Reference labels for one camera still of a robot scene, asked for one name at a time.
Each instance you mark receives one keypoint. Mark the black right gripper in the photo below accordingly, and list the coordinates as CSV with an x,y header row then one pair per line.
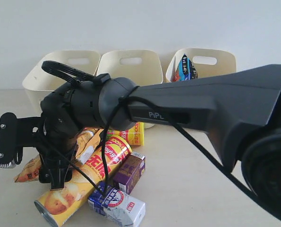
x,y
53,133

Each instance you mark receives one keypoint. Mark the cream bin circle mark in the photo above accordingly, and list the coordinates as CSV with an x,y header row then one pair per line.
x,y
207,62

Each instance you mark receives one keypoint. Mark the yellow Lays chips can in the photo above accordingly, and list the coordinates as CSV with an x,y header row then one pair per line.
x,y
58,206

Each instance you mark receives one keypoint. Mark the cream bin triangle mark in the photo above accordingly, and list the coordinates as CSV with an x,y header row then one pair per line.
x,y
43,78

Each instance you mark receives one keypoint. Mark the blue white milk carton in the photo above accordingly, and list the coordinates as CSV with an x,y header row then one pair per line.
x,y
117,206

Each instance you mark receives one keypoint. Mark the orange snack bag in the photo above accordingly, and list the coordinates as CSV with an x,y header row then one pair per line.
x,y
87,142

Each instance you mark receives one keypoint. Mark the pink Lays chips can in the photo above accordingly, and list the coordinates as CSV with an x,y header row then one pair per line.
x,y
135,136

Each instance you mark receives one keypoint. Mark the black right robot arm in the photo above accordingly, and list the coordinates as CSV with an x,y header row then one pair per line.
x,y
233,119

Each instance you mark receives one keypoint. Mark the blue black snack bag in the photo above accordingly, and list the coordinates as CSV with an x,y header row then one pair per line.
x,y
185,70

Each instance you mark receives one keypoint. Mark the purple drink carton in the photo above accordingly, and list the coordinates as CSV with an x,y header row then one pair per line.
x,y
129,173

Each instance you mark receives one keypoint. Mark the cream bin square mark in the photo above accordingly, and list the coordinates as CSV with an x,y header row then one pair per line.
x,y
129,70

